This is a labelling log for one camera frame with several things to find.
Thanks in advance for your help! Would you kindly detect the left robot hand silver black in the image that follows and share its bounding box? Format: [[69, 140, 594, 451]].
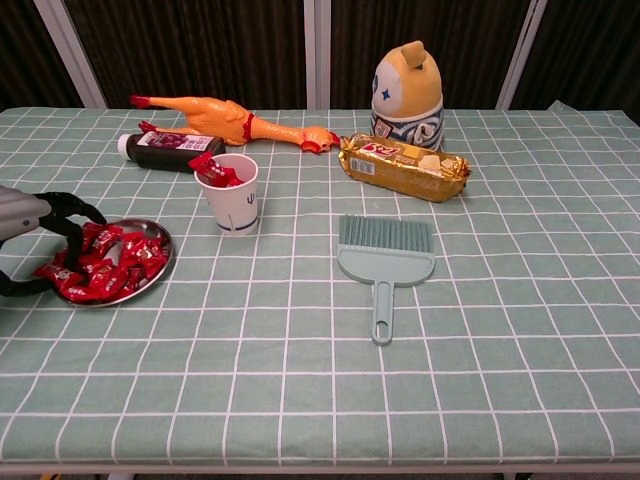
[[0, 185, 108, 299]]

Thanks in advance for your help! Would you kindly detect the pile of red candies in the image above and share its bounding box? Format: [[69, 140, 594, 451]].
[[33, 222, 170, 305]]

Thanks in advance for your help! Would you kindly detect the white paper cup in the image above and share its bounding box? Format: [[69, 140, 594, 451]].
[[193, 153, 260, 238]]

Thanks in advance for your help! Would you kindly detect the round metal plate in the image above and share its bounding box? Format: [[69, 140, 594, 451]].
[[49, 218, 175, 307]]

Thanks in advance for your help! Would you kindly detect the dark juice bottle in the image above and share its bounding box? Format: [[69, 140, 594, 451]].
[[117, 130, 227, 175]]

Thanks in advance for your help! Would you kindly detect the dark brown partition panel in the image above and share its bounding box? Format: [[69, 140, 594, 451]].
[[64, 0, 307, 110], [329, 0, 531, 110], [509, 0, 640, 124], [0, 0, 84, 112]]

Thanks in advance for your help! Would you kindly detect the orange rubber chicken toy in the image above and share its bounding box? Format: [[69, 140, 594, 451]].
[[129, 94, 342, 156]]

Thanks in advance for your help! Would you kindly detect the green checked tablecloth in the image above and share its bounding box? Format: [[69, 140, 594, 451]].
[[0, 99, 640, 469]]

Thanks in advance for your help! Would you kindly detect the green hand brush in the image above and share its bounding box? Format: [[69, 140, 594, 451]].
[[337, 214, 436, 346]]

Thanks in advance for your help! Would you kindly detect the gold biscuit package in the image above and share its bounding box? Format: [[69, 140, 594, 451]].
[[338, 132, 473, 204]]

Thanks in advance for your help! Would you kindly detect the yellow plush hamster toy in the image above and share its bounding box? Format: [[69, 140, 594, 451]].
[[369, 39, 445, 152]]

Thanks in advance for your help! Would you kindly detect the white partition post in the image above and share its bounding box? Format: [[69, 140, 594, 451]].
[[32, 0, 109, 109], [303, 0, 332, 110], [494, 0, 549, 110]]

